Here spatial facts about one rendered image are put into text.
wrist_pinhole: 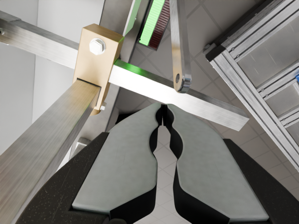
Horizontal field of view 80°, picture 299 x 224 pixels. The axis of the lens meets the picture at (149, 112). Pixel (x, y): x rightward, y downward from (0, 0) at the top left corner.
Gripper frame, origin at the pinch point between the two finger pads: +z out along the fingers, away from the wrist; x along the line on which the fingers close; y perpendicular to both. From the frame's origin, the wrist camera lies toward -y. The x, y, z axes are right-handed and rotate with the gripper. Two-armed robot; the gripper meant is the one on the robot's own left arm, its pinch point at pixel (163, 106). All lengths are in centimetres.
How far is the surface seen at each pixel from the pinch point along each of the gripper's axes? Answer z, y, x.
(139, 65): 98, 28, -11
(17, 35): 14.9, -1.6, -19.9
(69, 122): 4.5, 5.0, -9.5
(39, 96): 36, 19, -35
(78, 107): 7.4, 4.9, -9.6
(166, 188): 100, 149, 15
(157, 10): 27.9, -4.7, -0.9
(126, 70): 15.0, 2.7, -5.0
